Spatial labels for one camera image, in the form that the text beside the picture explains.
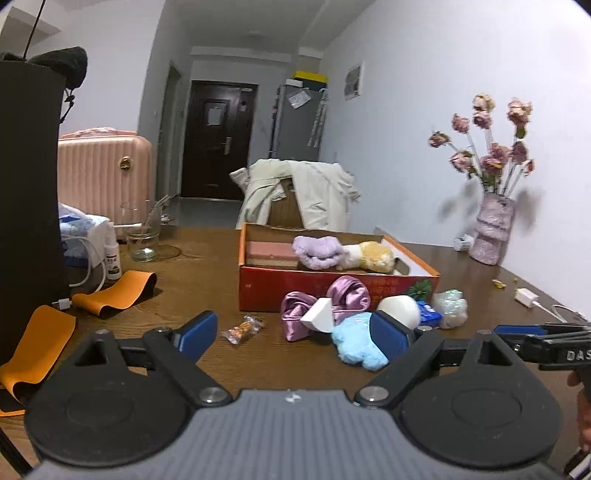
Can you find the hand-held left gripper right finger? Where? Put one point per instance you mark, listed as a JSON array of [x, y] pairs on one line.
[[388, 334]]

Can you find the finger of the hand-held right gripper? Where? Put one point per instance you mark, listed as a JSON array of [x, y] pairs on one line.
[[517, 329], [521, 346]]

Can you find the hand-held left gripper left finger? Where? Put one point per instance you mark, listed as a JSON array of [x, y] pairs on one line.
[[198, 334]]

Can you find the white egg-shaped sponge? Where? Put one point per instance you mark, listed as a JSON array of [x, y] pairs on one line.
[[399, 309]]

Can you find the blue plush toy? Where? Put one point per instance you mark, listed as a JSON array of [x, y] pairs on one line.
[[353, 341]]

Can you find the clear snack packet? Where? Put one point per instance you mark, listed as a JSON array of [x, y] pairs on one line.
[[242, 328]]

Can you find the small blue packet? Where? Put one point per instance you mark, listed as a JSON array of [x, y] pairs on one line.
[[429, 316]]

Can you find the purple satin scrunchie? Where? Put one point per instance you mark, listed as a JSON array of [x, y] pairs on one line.
[[348, 293], [295, 318]]

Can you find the bubble wrap bundle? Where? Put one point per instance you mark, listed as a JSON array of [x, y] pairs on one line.
[[450, 307]]

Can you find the white triangular sponge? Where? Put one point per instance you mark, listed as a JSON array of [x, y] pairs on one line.
[[318, 316]]

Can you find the white and yellow alpaca plush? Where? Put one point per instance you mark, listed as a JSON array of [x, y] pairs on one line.
[[376, 256]]

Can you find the red cardboard box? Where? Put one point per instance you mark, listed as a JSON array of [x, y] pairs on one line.
[[286, 288]]

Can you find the purple fluffy scrunchie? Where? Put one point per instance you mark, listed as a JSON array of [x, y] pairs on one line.
[[318, 251]]

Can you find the pink sponge block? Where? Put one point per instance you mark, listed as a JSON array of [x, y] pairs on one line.
[[270, 250]]

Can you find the person's right hand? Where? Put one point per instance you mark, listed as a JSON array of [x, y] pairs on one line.
[[585, 424]]

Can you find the white charger plug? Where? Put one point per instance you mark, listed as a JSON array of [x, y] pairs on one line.
[[525, 297]]

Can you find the yellow wrapped candy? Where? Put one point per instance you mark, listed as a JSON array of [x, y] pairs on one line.
[[498, 283]]

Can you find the orange curved mat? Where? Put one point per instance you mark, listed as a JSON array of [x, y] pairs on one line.
[[124, 290]]

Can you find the clear glass jar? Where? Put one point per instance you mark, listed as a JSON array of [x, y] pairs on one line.
[[143, 249]]

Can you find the pink textured vase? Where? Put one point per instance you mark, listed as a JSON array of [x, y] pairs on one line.
[[491, 230]]

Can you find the white spray bottle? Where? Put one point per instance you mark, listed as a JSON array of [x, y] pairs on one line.
[[113, 261]]

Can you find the beige coat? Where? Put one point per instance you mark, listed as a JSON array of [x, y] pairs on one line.
[[318, 194]]

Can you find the orange mat at left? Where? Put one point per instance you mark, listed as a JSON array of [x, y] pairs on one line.
[[41, 341]]

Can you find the plastic bag with bottles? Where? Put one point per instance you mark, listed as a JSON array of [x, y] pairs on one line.
[[78, 226]]

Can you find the dried pink roses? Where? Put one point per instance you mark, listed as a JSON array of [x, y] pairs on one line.
[[491, 161]]

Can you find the dark entrance door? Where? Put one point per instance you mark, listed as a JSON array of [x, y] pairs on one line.
[[217, 161]]

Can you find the pink ribbed suitcase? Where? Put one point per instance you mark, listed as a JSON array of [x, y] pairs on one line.
[[101, 175]]

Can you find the grey interior door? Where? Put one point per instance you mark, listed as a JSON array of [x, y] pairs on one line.
[[168, 138]]

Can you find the black paper bag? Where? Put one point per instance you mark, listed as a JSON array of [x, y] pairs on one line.
[[27, 207]]

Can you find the paper notice on door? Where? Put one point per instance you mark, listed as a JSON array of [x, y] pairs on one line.
[[214, 115]]

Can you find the grey refrigerator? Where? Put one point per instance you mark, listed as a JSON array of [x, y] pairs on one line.
[[295, 134]]

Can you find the paper sheet on refrigerator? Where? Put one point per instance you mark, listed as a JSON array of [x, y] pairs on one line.
[[299, 99]]

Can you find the yellow box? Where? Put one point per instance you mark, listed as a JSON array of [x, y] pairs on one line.
[[311, 77]]

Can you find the black fabric pouch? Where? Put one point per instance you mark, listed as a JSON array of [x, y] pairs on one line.
[[60, 64]]

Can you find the framed wall picture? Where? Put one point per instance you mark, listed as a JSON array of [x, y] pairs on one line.
[[353, 81]]

